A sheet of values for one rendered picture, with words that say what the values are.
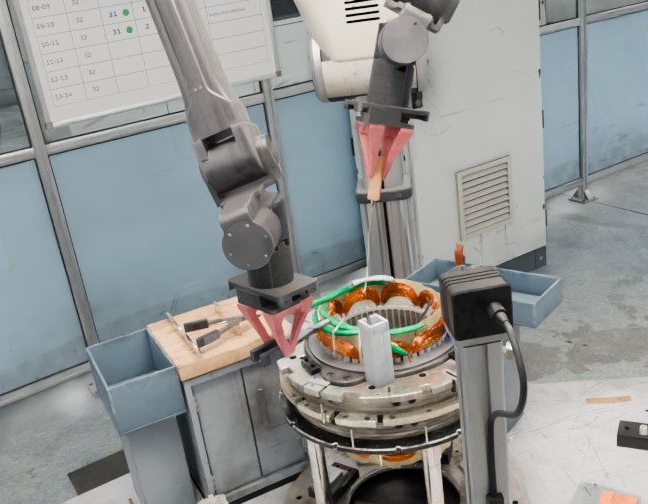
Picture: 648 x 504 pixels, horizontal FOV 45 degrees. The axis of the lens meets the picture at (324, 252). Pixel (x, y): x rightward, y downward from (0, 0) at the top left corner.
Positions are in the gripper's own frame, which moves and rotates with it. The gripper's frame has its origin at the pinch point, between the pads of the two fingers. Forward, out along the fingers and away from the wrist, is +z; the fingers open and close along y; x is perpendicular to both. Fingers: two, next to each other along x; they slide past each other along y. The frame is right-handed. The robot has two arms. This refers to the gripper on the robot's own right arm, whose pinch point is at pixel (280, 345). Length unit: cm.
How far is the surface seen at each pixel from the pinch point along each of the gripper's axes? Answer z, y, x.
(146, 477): 29.5, -30.1, -7.5
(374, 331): -1.1, 8.9, 8.2
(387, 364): 4.2, 9.2, 9.6
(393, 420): 10.7, 11.3, 7.6
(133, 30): -29, -206, 109
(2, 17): -39, -218, 65
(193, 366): 11.0, -23.7, 1.0
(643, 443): 35, 23, 55
